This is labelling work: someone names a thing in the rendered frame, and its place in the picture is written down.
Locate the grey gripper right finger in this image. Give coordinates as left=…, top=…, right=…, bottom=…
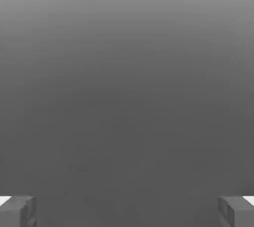
left=217, top=195, right=254, bottom=227

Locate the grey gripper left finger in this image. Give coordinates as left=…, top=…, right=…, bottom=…
left=0, top=195, right=38, bottom=227

